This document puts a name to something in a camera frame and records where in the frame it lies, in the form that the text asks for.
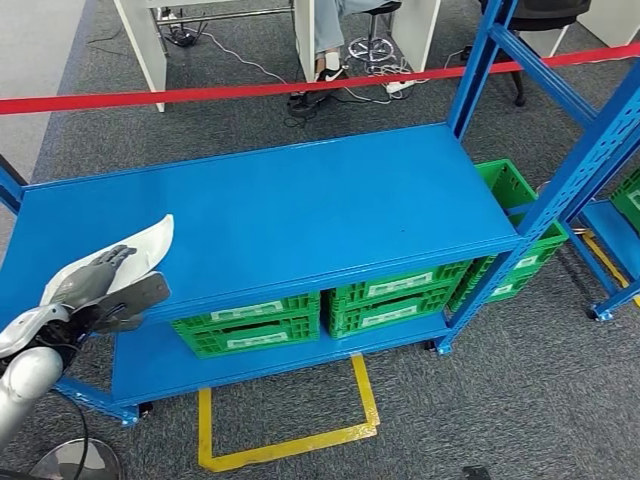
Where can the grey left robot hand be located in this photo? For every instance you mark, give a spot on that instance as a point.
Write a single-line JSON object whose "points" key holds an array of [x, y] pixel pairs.
{"points": [[84, 285]]}

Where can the white curved panel part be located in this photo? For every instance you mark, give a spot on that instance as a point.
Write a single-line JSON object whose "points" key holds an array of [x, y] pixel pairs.
{"points": [[150, 245]]}

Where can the wide blue metal shelf rack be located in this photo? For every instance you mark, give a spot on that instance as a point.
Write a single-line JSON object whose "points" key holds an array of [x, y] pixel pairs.
{"points": [[300, 199]]}

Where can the narrow blue metal shelf rack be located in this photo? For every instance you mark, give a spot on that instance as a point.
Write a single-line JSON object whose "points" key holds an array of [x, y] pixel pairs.
{"points": [[610, 232]]}

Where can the red barrier tape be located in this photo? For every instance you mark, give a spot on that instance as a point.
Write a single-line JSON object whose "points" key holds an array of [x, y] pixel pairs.
{"points": [[200, 93]]}

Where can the person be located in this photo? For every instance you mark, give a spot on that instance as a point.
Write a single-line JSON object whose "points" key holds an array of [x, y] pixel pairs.
{"points": [[327, 26]]}

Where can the white power strip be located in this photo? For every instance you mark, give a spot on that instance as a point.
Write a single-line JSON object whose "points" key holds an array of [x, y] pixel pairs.
{"points": [[400, 86]]}

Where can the white desk panel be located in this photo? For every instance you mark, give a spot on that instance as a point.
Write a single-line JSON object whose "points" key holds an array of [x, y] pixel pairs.
{"points": [[415, 33]]}

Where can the black office chair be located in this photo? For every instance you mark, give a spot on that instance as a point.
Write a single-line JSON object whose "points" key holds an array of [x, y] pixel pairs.
{"points": [[545, 10]]}

